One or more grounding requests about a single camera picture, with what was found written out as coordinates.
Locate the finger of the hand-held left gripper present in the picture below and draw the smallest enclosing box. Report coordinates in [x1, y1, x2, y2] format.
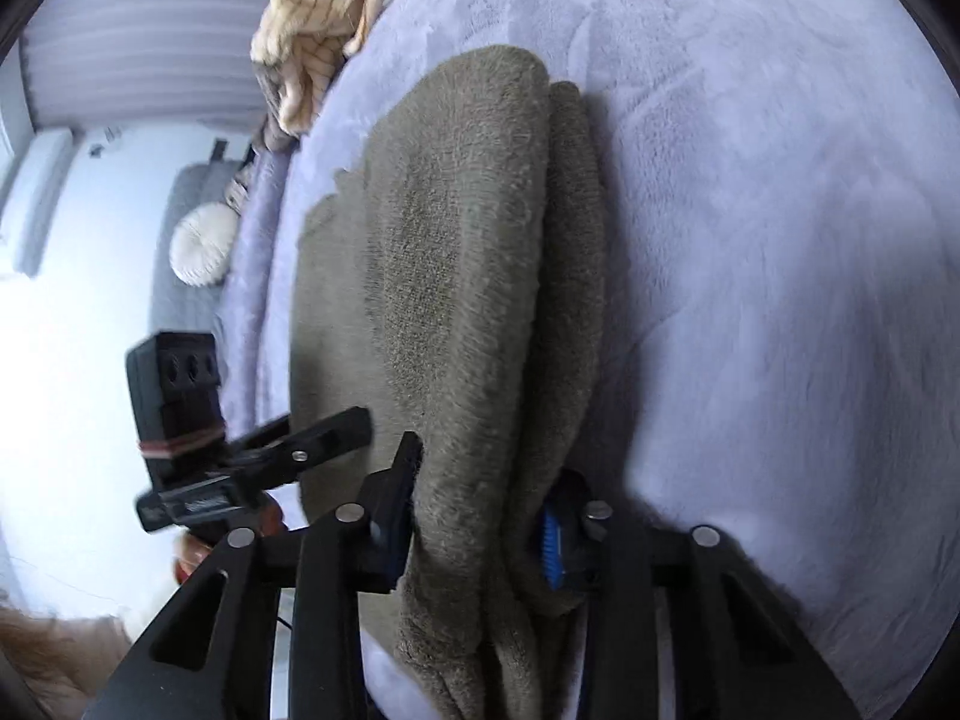
[223, 414, 295, 460]
[247, 406, 374, 488]

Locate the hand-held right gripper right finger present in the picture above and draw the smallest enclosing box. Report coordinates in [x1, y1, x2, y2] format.
[536, 469, 863, 720]

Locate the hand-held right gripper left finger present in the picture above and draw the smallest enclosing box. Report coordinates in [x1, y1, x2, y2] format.
[82, 431, 425, 720]

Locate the olive fleece garment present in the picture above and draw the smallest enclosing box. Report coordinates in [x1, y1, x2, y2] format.
[289, 45, 608, 720]

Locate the person's left hand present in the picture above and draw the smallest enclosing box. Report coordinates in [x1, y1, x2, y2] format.
[172, 499, 287, 586]

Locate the grey quilted sofa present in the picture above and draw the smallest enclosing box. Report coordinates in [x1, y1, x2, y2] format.
[148, 161, 256, 361]

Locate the white round cushion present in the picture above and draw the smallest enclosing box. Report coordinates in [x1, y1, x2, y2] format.
[169, 204, 239, 287]

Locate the grey plush cloth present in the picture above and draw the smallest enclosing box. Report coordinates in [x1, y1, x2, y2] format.
[251, 60, 302, 155]

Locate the person's brown hair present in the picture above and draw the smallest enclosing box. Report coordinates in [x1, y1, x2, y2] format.
[0, 600, 134, 720]

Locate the grey pleated curtain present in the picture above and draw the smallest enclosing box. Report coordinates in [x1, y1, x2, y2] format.
[19, 0, 301, 130]

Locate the lavender plush blanket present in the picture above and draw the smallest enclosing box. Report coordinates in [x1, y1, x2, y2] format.
[214, 0, 960, 720]

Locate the cream striped blanket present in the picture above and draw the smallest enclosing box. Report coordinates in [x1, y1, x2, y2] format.
[250, 0, 410, 136]

